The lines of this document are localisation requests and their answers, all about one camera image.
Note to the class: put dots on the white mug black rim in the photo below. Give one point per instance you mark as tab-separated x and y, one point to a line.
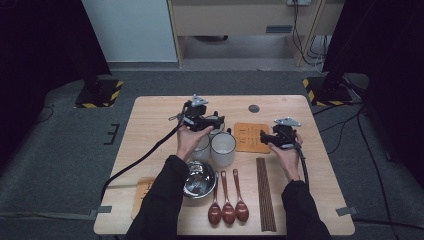
203	151
217	132
222	151

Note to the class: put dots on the person's left hand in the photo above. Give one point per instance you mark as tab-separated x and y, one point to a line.
190	141

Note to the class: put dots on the row of wooden chopsticks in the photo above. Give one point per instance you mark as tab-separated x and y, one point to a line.
265	195

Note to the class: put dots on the beige wooden desk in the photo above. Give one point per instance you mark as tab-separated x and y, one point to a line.
233	18

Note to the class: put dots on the white cabinet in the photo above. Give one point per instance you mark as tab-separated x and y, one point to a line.
130	30

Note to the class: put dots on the black stand base striped edge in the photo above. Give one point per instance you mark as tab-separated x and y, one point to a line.
100	95
328	93

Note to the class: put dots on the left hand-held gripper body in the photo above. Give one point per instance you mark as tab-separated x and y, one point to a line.
196	116

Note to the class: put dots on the person's right hand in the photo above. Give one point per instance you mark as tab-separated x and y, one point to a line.
290	160

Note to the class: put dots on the grey tape piece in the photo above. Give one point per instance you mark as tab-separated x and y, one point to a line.
346	210
101	210

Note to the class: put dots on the stainless steel bowl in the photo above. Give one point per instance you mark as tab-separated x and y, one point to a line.
201	180

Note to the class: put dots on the carved wooden trivet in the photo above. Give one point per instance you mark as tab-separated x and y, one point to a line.
141	196
248	138

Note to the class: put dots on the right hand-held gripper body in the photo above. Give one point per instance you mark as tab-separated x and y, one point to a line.
286	136

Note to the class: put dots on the black curtain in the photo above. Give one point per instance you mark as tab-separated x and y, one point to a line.
40	50
386	50

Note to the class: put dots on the red-brown wooden spoon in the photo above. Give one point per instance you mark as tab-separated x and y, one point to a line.
242	211
228	213
214	213

